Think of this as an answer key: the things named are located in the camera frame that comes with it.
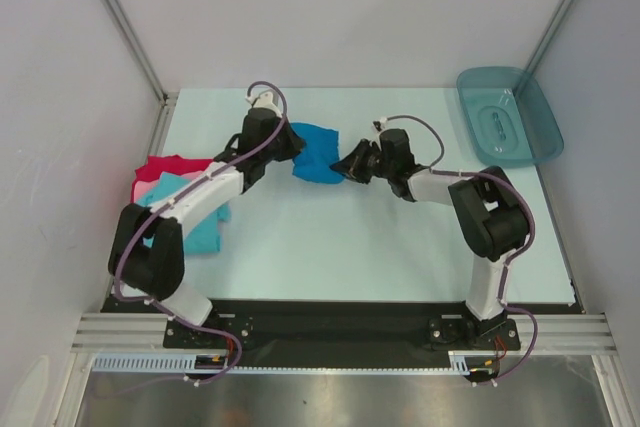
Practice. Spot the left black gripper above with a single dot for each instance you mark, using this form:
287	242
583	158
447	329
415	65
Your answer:
293	144

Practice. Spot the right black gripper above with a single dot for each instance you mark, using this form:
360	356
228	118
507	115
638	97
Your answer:
368	160

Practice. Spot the blue t shirt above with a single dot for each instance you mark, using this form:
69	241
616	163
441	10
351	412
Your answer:
321	151

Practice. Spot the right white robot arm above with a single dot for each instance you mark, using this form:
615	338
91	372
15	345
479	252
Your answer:
493	219

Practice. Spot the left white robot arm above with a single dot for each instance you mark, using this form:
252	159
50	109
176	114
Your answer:
148	251

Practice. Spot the folded cyan t shirt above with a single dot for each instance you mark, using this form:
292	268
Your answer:
205	238

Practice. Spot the folded red t shirt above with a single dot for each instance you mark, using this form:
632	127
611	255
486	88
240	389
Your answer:
174	172

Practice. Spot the teal transparent plastic bin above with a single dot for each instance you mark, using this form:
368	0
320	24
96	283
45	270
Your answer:
509	120

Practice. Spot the folded pink t shirt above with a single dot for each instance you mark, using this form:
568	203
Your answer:
146	193

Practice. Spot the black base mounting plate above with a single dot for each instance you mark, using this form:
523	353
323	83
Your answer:
346	335

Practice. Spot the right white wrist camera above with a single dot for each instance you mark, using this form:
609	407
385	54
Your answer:
380	124

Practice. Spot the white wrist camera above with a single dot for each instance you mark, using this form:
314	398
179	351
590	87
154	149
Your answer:
267	99
380	124

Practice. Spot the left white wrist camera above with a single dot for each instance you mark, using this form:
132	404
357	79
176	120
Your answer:
267	99

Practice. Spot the left aluminium corner post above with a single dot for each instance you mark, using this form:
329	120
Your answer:
132	42

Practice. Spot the aluminium corner post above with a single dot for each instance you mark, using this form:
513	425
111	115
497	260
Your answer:
132	42
557	20

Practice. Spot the right light cable duct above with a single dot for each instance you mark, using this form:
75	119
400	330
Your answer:
468	362

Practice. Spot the aluminium front frame rail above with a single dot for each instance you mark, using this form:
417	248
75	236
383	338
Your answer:
571	335

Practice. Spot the light blue cable duct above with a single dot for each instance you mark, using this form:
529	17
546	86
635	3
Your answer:
144	363

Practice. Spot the right aluminium corner post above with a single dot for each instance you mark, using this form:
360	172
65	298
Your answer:
557	20

